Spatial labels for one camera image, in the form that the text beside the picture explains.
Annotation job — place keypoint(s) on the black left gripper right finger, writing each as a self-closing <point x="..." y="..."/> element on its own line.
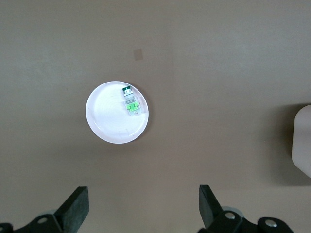
<point x="209" y="208"/>

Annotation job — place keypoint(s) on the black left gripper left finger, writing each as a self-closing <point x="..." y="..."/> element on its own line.
<point x="73" y="211"/>

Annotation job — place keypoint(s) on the white round plate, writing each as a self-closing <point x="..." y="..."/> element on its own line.
<point x="109" y="121"/>

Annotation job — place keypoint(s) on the white lidded storage box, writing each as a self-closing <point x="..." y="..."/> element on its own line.
<point x="302" y="140"/>

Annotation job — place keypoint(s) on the clear tape patch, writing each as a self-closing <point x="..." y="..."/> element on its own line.
<point x="138" y="54"/>

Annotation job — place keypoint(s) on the green white push-button switch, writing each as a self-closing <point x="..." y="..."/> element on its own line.
<point x="132" y="106"/>

